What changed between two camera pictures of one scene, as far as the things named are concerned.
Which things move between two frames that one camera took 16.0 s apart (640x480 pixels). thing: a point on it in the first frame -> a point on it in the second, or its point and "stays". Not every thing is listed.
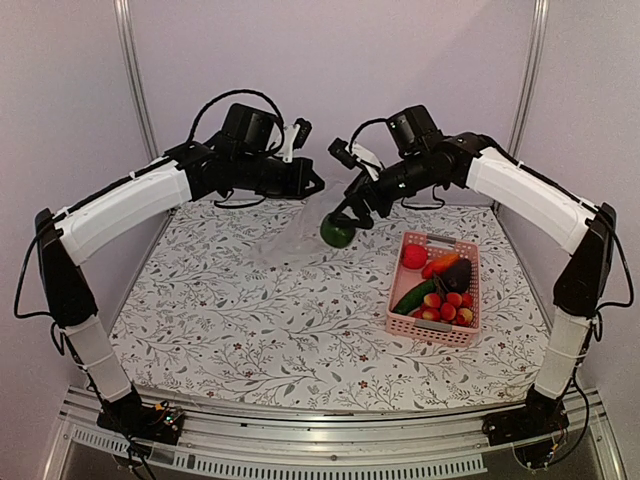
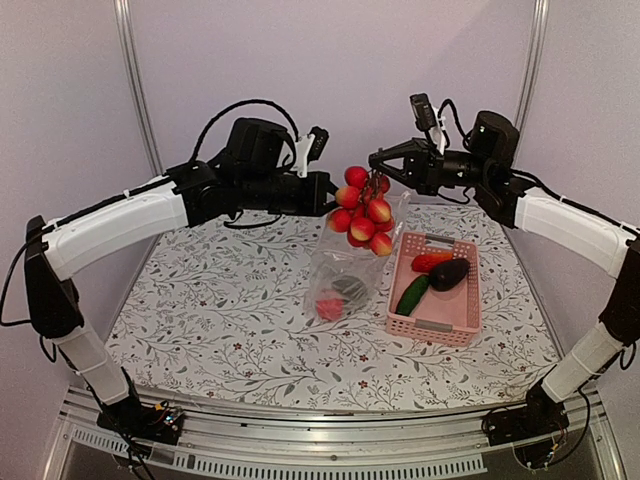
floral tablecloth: (252, 299) stays
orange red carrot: (438, 265) -> (423, 263)
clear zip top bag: (303, 233) -> (346, 283)
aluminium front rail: (229, 442) stays
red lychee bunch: (446, 306) -> (364, 211)
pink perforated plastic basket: (406, 279) stays
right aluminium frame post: (531, 79) stays
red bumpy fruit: (414, 256) -> (330, 309)
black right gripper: (384, 206) -> (422, 169)
